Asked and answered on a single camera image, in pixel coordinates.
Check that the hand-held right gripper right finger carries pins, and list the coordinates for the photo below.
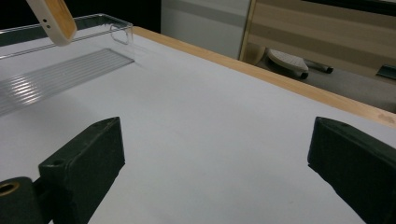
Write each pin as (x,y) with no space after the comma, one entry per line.
(358,168)

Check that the wooden table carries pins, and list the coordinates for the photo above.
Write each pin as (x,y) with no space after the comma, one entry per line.
(280,79)

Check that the black curtain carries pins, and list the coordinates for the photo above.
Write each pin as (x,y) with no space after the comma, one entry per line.
(140,12)

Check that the wooden desk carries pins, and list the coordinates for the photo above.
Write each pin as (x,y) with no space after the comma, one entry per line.
(311,31)

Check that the white cabinet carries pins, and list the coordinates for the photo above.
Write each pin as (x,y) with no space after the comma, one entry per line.
(202,25)

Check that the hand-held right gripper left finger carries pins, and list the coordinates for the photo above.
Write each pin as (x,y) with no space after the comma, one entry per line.
(84,168)

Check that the chair base with casters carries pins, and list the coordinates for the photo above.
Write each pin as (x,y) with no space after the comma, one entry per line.
(288,60)

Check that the clear plastic tray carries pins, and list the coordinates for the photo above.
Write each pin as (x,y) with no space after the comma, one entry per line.
(62,74)

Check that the beige patterned phone case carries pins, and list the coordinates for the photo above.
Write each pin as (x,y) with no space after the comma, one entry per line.
(57,21)

